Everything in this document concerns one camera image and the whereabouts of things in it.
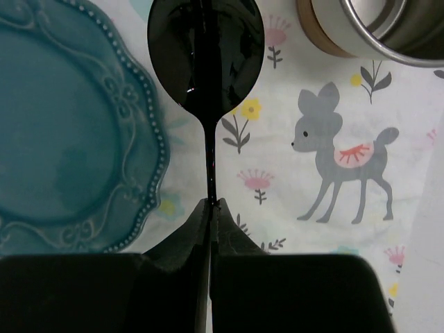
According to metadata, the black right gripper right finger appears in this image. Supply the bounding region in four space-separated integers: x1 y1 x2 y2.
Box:
211 199 395 333

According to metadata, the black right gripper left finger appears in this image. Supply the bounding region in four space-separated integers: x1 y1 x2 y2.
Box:
1 200 211 332

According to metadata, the animal print cloth napkin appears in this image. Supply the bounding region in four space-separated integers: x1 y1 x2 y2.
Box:
100 0 444 316

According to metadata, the teal ceramic plate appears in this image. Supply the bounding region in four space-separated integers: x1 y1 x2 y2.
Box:
1 1 169 257

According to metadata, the black spoon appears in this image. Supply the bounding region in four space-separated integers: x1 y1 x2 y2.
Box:
147 0 265 205

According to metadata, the white cup with wooden base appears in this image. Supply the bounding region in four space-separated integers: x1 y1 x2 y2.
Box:
296 0 443 68

